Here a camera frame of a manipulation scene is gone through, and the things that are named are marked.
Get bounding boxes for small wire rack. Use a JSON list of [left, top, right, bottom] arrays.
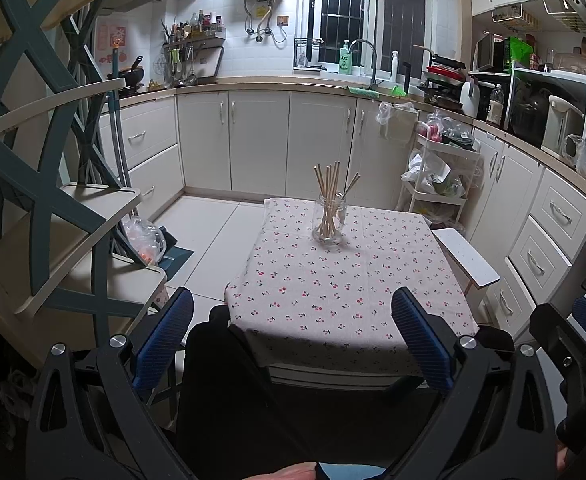
[[294, 37, 326, 70]]

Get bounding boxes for black spice and utensil rack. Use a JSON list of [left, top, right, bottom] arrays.
[[160, 10, 226, 88]]

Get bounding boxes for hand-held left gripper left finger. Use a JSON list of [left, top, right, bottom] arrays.
[[25, 287, 194, 480]]

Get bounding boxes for bunch of wooden chopsticks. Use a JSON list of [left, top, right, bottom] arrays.
[[314, 161, 362, 241]]

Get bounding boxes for teal handled mop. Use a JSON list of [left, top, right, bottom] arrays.
[[110, 40, 134, 191]]

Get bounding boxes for white jug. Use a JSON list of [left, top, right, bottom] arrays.
[[460, 77, 480, 118]]

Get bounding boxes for clear glass jar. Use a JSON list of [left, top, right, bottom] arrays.
[[312, 194, 348, 247]]

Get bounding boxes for green vegetable bag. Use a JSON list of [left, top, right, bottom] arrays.
[[430, 177, 466, 198]]

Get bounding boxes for hanging clear plastic bag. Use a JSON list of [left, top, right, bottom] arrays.
[[377, 101, 420, 141]]

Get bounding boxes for black wok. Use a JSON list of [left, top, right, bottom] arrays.
[[107, 55, 146, 92]]

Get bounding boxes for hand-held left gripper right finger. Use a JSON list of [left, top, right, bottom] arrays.
[[390, 287, 558, 480]]

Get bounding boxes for white rolling cart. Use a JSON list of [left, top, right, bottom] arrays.
[[398, 110, 484, 231]]

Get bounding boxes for clear plastic bottle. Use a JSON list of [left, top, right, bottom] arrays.
[[487, 84, 504, 128]]

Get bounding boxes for teal and cream folding shelf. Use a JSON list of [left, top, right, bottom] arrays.
[[0, 0, 168, 366]]

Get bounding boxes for small white stool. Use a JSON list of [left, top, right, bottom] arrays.
[[430, 227, 501, 311]]

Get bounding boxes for white countertop shelf rack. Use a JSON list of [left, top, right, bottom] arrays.
[[468, 60, 586, 156]]

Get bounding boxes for metal sink faucet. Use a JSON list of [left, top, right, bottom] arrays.
[[348, 39, 386, 92]]

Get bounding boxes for white kitchen base cabinets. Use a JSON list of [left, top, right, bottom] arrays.
[[98, 77, 586, 341]]

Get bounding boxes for barred kitchen window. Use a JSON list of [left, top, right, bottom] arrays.
[[308, 0, 434, 76]]

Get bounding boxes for hanging wire basket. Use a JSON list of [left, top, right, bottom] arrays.
[[490, 2, 541, 31]]

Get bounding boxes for stack of pans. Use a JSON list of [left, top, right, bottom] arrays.
[[413, 45, 468, 111]]

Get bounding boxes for white electric water boiler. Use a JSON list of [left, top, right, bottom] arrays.
[[543, 95, 586, 161]]

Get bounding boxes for person's dark pants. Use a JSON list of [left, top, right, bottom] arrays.
[[175, 304, 516, 480]]

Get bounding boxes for crumpled clear plastic bag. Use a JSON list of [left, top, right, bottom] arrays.
[[418, 110, 476, 151]]

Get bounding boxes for black cooker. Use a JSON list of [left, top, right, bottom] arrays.
[[510, 82, 554, 148]]

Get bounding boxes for pink wall poster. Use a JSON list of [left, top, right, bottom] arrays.
[[95, 20, 128, 68]]

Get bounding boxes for plastic bag with orange contents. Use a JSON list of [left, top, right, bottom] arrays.
[[122, 215, 168, 264]]

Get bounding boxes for cherry print tablecloth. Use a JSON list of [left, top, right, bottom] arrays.
[[224, 197, 480, 377]]

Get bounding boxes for white plastic bag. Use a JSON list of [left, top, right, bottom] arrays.
[[403, 150, 451, 183]]

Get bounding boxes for microwave oven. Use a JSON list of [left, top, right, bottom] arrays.
[[475, 32, 511, 73]]

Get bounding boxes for person's blue shirt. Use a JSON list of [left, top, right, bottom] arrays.
[[320, 462, 388, 480]]

